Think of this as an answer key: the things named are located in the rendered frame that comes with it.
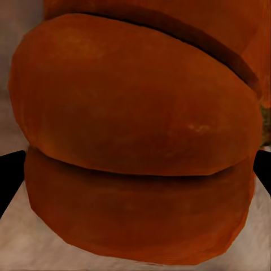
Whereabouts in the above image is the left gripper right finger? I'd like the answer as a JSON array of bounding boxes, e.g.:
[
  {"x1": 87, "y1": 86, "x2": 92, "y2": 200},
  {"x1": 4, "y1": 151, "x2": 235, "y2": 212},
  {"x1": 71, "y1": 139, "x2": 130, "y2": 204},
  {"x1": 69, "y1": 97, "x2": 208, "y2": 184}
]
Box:
[{"x1": 253, "y1": 150, "x2": 271, "y2": 195}]

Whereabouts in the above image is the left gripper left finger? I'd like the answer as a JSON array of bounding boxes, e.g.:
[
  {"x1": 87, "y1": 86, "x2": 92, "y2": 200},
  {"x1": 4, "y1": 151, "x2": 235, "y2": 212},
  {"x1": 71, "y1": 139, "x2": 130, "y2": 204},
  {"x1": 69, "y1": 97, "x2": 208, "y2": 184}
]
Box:
[{"x1": 0, "y1": 150, "x2": 26, "y2": 217}]

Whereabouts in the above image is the pumpkin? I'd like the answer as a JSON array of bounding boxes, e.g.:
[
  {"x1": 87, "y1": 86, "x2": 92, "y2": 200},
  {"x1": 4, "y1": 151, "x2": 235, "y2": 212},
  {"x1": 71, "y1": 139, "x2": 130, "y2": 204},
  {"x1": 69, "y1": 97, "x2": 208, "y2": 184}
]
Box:
[{"x1": 8, "y1": 0, "x2": 271, "y2": 265}]

